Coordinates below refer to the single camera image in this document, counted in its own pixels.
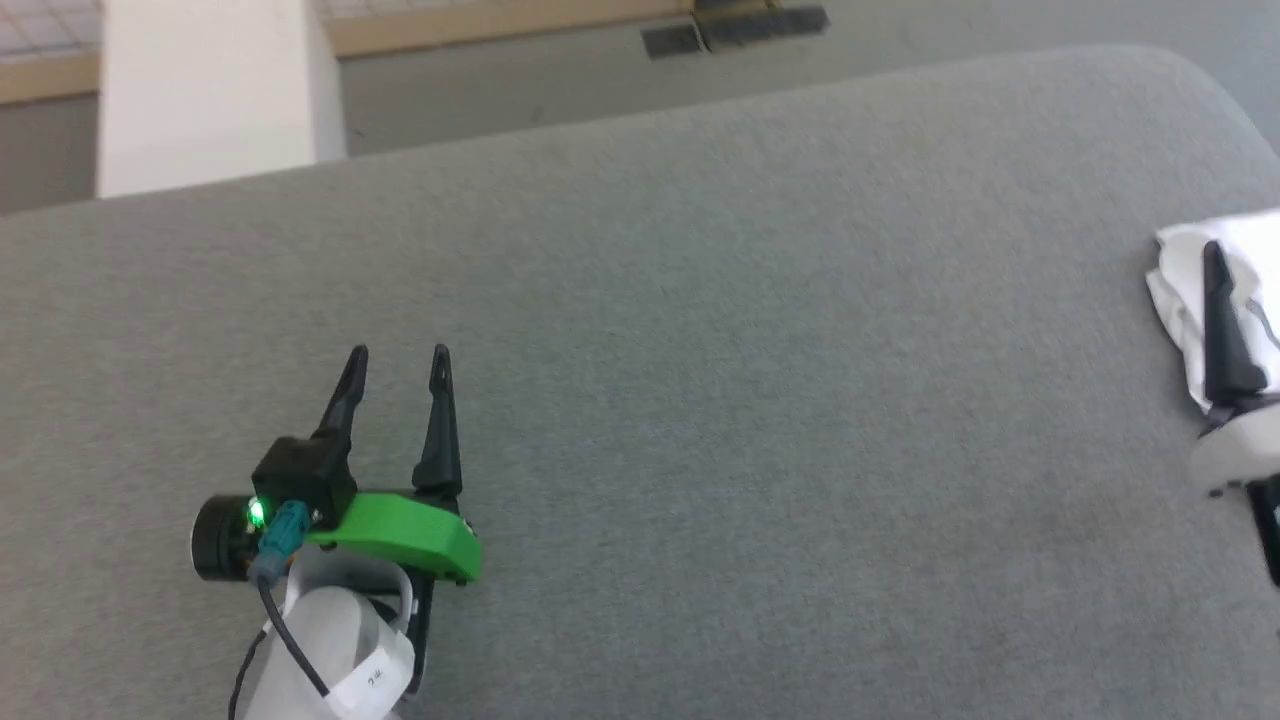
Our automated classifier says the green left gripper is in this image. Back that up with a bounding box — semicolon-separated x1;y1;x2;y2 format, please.
305;344;483;586

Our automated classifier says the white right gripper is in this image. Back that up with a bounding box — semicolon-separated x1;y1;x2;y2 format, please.
1188;240;1280;498

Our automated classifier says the white garment with grey stitching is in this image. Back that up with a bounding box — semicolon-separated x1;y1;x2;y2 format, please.
1145;208;1280;413

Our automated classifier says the grey fabric sofa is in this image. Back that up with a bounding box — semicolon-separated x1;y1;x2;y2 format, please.
0;43;1280;720

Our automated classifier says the white box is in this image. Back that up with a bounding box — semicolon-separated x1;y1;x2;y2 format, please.
97;0;347;199

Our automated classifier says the small black floor plate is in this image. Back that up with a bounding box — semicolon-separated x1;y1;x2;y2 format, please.
641;24;704;59

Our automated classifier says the large black floor plate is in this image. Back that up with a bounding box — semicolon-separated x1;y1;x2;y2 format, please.
700;5;831;49

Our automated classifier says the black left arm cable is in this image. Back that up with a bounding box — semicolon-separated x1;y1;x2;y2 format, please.
228;500;331;720

